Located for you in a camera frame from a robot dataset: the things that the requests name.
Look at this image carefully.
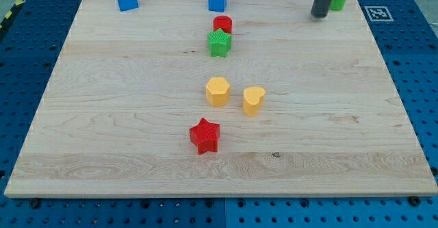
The yellow hexagon block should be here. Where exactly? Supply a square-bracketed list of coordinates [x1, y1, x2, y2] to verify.
[205, 77, 231, 107]

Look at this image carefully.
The yellow heart block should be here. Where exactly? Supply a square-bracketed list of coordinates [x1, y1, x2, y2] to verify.
[242, 86, 266, 116]

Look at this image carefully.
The red star block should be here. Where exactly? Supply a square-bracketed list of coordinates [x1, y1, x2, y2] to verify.
[189, 118, 220, 155]

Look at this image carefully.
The green star block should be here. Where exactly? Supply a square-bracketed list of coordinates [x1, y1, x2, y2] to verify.
[207, 28, 232, 58]

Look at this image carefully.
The red cylinder block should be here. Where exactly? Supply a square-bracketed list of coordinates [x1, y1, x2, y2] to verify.
[213, 15, 233, 34]

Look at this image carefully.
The light wooden board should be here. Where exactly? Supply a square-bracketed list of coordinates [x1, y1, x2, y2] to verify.
[5, 0, 437, 198]

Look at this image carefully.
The white fiducial marker tag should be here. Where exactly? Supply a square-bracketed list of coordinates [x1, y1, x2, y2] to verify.
[365, 5, 393, 22]

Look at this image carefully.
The yellow black hazard tape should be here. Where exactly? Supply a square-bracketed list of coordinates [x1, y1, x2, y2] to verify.
[1, 0, 26, 31]

